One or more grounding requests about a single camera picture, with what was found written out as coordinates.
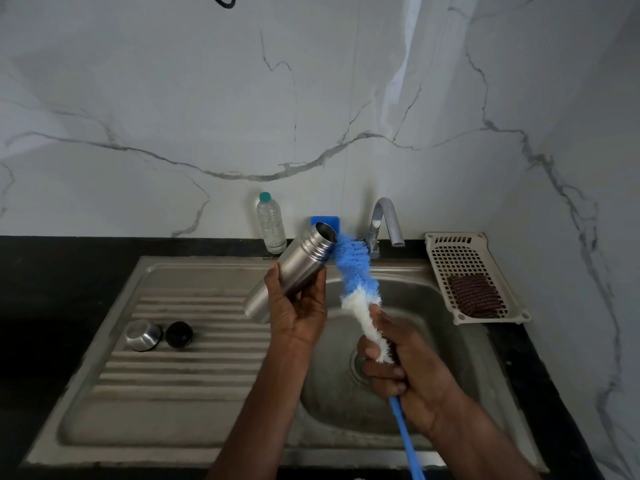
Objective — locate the sink drain strainer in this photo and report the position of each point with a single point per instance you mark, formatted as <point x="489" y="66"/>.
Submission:
<point x="357" y="367"/>

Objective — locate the person's right middle finger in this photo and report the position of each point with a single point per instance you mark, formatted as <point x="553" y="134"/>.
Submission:
<point x="382" y="372"/>

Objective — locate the person's left thumb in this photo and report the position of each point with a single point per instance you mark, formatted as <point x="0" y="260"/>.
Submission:
<point x="272" y="282"/>

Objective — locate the person's left forearm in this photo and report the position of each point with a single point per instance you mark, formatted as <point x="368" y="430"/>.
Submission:
<point x="265" y="419"/>

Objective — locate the person's left hand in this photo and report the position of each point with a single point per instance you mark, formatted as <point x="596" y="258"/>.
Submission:
<point x="295" y="319"/>

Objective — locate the person's right hand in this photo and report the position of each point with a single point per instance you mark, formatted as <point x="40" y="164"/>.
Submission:
<point x="420" y="374"/>

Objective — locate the chrome sink faucet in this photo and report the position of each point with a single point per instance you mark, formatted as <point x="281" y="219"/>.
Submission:
<point x="385" y="209"/>

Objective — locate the stainless steel flask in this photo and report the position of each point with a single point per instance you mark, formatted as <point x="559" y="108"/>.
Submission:
<point x="300" y="259"/>

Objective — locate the blue and white bottle brush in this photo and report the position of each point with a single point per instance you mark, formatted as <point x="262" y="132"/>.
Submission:
<point x="357" y="279"/>

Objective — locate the black flask stopper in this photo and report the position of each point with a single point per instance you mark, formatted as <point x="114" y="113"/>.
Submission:
<point x="179" y="334"/>

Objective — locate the clear plastic water bottle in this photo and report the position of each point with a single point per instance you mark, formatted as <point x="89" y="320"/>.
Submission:
<point x="271" y="227"/>

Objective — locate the brown scrub pad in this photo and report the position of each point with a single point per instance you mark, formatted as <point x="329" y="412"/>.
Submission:
<point x="475" y="296"/>

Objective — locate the steel flask cup lid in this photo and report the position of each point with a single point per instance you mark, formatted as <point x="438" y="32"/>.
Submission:
<point x="142" y="335"/>

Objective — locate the beige plastic basket tray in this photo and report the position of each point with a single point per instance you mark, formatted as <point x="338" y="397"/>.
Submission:
<point x="495" y="259"/>

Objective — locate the person's right forearm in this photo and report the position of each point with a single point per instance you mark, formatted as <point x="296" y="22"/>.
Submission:
<point x="480" y="444"/>

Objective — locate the stainless steel sink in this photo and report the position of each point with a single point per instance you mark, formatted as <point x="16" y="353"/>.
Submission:
<point x="175" y="394"/>

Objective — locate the blue wall holder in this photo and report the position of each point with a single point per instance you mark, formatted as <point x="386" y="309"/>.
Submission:
<point x="325" y="220"/>

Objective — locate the person's right thumb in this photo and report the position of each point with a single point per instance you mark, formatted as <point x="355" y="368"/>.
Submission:
<point x="384" y="325"/>

